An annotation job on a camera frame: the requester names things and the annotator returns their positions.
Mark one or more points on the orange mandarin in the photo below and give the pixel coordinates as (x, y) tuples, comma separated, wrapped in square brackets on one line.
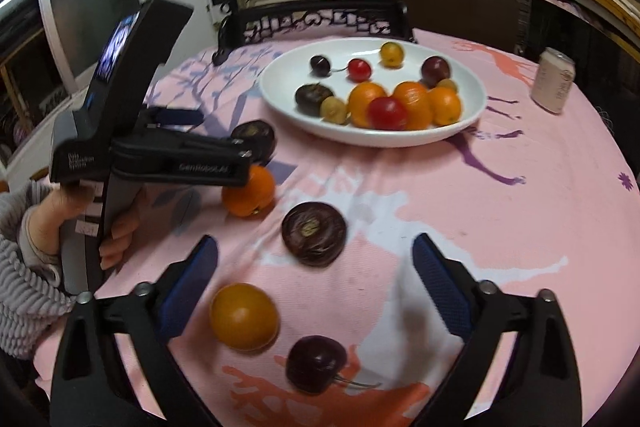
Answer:
[(359, 100), (446, 106), (414, 97)]

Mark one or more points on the small tan longan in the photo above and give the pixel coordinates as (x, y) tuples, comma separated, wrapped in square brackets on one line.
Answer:
[(334, 110)]

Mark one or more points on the pale drink can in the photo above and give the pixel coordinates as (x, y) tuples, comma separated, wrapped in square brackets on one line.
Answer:
[(554, 78)]

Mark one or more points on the dark water chestnut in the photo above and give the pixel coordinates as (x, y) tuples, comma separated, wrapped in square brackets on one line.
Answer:
[(310, 97), (260, 136), (314, 233)]

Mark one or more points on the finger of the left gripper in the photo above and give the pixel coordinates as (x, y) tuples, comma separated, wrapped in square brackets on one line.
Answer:
[(181, 158), (161, 116)]

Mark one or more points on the yellow-orange kumquat fruit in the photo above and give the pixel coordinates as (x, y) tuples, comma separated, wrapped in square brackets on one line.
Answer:
[(254, 197)]

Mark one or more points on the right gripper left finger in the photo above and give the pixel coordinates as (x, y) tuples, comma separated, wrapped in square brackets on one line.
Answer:
[(90, 384)]

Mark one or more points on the person's left hand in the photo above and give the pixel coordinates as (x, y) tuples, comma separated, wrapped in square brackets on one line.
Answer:
[(42, 224)]

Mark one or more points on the pink floral tablecloth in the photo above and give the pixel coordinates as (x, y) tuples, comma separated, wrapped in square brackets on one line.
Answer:
[(526, 199)]

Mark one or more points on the dark cherry with stem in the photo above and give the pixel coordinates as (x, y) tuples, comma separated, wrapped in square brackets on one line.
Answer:
[(321, 66)]

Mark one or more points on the yellow-green orange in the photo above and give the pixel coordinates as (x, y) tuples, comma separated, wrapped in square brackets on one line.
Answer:
[(244, 318)]

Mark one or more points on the grey knit sleeve forearm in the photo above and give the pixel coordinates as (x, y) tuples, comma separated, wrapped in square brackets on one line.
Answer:
[(32, 296)]

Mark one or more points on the dark water chestnut front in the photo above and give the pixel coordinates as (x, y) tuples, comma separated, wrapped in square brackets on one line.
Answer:
[(260, 136)]

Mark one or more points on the red cherry tomato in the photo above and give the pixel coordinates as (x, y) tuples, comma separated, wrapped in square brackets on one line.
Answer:
[(359, 70), (387, 114)]

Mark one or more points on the white oval plate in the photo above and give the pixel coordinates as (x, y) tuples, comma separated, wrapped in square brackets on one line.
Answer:
[(280, 80)]

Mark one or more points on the dark water chestnut back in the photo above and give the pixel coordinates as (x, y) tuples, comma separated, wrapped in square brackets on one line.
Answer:
[(314, 233)]

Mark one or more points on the dark cherry right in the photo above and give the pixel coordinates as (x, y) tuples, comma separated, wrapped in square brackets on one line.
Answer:
[(314, 363)]

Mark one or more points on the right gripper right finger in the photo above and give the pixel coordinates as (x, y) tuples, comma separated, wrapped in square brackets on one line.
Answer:
[(540, 386)]

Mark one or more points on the dark purple plum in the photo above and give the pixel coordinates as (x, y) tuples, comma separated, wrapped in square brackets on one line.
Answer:
[(434, 69)]

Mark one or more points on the small brown longan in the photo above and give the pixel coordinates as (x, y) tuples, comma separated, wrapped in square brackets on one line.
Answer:
[(448, 84)]

